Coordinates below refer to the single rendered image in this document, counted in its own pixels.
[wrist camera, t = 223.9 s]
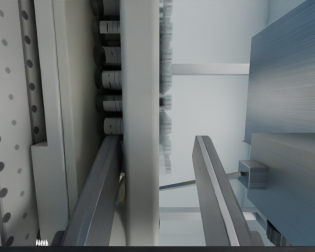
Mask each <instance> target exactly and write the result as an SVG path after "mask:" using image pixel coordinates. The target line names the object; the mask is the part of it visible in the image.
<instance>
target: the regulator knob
mask: <svg viewBox="0 0 315 252"><path fill-rule="evenodd" d="M266 222H267V228H266V236H267V238H268V239H269V240H270V242H272V243H273V244H274V245H275V246H292V245H291V244H290V243H289V242H288V241H287V240H286V239H285V237H284V236H283V235H282V234H281V233H280V232H279V231H278V230H277V229H276V228H275V227H274V226H273V225H272V224H271V223H270V222H269V221H268V219H266Z"/></svg>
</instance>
